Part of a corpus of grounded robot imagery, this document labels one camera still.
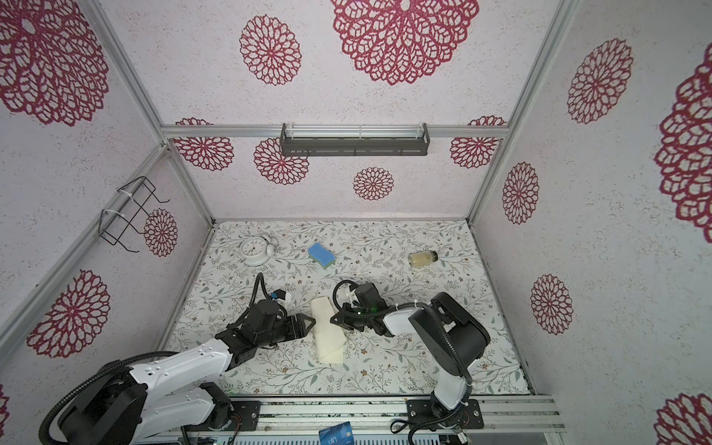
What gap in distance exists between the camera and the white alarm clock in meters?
1.06

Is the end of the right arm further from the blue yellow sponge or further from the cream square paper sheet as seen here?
the blue yellow sponge

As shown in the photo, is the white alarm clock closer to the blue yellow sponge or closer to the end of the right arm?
the blue yellow sponge

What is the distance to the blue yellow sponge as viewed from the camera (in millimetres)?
1073

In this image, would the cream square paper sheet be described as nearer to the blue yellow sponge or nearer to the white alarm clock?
the blue yellow sponge

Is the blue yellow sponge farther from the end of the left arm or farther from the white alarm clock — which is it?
the end of the left arm

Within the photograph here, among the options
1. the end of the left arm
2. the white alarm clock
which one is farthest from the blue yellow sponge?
the end of the left arm

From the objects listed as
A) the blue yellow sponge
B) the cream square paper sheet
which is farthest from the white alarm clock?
the cream square paper sheet

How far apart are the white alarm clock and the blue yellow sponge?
0.15 meters

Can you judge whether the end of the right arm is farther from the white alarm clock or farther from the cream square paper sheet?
the white alarm clock

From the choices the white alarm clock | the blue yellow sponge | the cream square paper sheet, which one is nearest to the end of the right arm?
the cream square paper sheet
